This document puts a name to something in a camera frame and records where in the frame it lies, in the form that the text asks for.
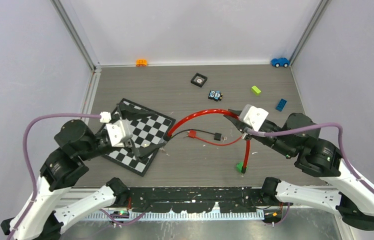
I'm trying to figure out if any orange toy car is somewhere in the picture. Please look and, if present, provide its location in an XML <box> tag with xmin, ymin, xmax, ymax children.
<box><xmin>135</xmin><ymin>58</ymin><xmax>148</xmax><ymax>67</ymax></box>

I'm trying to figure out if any blue owl toy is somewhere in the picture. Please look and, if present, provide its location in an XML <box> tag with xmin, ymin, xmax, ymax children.
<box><xmin>207</xmin><ymin>90</ymin><xmax>223</xmax><ymax>102</ymax></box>

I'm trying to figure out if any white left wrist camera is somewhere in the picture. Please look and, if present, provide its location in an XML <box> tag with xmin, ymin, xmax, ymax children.
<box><xmin>105</xmin><ymin>119</ymin><xmax>133</xmax><ymax>148</ymax></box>

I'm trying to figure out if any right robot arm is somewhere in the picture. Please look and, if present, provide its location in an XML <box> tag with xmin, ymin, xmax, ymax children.
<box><xmin>226</xmin><ymin>105</ymin><xmax>374</xmax><ymax>231</ymax></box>

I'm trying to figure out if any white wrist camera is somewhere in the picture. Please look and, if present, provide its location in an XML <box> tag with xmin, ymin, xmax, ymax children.
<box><xmin>238</xmin><ymin>104</ymin><xmax>269</xmax><ymax>132</ymax></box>
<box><xmin>105</xmin><ymin>119</ymin><xmax>133</xmax><ymax>148</ymax></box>

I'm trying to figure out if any blue toy car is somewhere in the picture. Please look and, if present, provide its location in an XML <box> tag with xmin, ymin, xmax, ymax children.
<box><xmin>270</xmin><ymin>57</ymin><xmax>290</xmax><ymax>68</ymax></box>

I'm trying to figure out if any black square framed box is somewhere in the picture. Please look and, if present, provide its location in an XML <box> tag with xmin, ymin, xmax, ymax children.
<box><xmin>190</xmin><ymin>72</ymin><xmax>208</xmax><ymax>88</ymax></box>

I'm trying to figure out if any red cable lock chrome cylinder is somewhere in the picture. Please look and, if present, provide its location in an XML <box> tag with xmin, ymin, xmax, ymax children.
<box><xmin>163</xmin><ymin>108</ymin><xmax>251</xmax><ymax>175</ymax></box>

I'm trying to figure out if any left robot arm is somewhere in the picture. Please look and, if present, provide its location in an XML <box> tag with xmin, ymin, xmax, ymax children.
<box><xmin>0</xmin><ymin>103</ymin><xmax>161</xmax><ymax>240</ymax></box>

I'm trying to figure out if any blue lego brick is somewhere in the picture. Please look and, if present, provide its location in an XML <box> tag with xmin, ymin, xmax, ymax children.
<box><xmin>275</xmin><ymin>98</ymin><xmax>287</xmax><ymax>112</ymax></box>

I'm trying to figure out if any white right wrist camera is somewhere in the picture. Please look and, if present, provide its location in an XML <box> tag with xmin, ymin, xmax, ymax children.
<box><xmin>238</xmin><ymin>104</ymin><xmax>269</xmax><ymax>132</ymax></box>

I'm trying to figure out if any small red cable padlock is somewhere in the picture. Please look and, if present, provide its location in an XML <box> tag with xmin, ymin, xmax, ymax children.
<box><xmin>185</xmin><ymin>132</ymin><xmax>242</xmax><ymax>147</ymax></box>

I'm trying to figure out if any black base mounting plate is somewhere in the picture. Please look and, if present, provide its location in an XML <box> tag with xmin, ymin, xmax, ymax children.
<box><xmin>96</xmin><ymin>186</ymin><xmax>294</xmax><ymax>215</ymax></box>

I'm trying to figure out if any small black cable padlock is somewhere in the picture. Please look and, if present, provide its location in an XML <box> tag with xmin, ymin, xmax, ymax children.
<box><xmin>168</xmin><ymin>128</ymin><xmax>227</xmax><ymax>142</ymax></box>

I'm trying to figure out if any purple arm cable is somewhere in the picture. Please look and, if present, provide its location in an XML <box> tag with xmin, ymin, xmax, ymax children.
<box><xmin>245</xmin><ymin>122</ymin><xmax>374</xmax><ymax>220</ymax></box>
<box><xmin>6</xmin><ymin>112</ymin><xmax>112</xmax><ymax>240</ymax></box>

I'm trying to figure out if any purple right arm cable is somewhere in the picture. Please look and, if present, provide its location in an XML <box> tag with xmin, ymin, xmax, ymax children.
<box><xmin>245</xmin><ymin>122</ymin><xmax>374</xmax><ymax>220</ymax></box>

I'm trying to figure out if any dark green cube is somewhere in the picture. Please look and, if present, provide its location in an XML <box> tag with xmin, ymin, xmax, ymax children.
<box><xmin>235</xmin><ymin>162</ymin><xmax>243</xmax><ymax>174</ymax></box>

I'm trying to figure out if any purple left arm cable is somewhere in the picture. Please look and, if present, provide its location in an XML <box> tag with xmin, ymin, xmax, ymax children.
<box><xmin>6</xmin><ymin>112</ymin><xmax>112</xmax><ymax>240</ymax></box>

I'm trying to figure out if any lime green block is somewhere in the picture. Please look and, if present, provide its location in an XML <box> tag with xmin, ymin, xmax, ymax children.
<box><xmin>250</xmin><ymin>85</ymin><xmax>262</xmax><ymax>96</ymax></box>

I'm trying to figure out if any black white checkerboard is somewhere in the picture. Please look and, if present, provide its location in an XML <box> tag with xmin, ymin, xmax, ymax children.
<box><xmin>103</xmin><ymin>98</ymin><xmax>176</xmax><ymax>177</ymax></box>

